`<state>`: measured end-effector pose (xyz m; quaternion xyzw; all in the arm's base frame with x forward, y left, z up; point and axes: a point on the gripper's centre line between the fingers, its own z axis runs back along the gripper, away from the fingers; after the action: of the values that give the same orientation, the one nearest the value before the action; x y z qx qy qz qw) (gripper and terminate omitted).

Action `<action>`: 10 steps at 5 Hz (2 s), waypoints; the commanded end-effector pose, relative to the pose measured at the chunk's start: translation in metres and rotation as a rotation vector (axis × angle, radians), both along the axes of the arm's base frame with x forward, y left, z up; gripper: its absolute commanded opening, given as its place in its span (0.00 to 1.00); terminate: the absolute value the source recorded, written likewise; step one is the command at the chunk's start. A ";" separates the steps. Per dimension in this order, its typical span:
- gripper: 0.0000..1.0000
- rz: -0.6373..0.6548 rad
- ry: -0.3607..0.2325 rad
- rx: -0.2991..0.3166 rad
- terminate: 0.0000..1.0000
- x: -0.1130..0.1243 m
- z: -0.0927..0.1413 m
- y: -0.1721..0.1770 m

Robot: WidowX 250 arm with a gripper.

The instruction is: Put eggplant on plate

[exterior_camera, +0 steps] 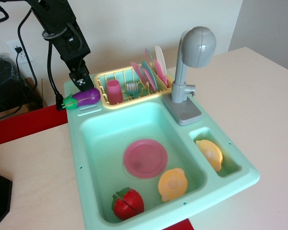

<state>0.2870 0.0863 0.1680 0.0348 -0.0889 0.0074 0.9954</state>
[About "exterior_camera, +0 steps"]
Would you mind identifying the pink toy plate in basin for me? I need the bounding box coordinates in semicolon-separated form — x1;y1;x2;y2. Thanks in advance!
123;139;168;179

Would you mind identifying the red toy strawberry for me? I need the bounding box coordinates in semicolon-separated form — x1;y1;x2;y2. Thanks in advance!
111;187;144;220

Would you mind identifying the pink toy cup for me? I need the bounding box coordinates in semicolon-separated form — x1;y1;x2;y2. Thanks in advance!
107;80;123;105

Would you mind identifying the teal plate in rack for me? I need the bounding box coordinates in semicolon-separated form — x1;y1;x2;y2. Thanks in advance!
141;61;158;92

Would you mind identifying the black bag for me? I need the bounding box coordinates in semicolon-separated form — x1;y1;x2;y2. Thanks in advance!
0;56;41;112

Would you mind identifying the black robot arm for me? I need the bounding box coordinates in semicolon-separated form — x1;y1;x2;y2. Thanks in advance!
27;0;94;92

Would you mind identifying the grey toy faucet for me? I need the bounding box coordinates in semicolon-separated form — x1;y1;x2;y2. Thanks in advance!
162;26;217;126

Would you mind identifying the mint green toy sink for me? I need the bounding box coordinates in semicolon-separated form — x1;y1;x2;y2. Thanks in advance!
63;66;260;230

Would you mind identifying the yellow lemon half in side tray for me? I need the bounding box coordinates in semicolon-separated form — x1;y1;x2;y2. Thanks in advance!
195;139;223;172

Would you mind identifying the purple toy eggplant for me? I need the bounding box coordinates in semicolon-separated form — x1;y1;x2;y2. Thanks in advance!
61;88;101;110

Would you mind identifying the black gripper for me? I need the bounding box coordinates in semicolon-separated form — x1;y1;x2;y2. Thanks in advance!
44;22;94;92

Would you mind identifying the black power cable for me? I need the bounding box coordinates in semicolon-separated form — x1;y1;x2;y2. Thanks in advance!
14;7;65;111

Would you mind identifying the white wall outlet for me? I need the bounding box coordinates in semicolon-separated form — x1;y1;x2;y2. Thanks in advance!
6;40;35;64

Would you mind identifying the yellow lemon half in basin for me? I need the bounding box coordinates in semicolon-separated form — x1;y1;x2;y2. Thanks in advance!
158;168;188;202

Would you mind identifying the white plate in rack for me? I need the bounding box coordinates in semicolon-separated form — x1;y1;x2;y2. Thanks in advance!
155;45;167;76

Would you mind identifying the pink plate in rack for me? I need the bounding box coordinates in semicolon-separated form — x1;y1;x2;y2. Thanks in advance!
131;62;150;88

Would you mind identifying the yellow dish rack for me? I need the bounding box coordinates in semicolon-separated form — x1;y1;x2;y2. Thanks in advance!
93;66;174;109

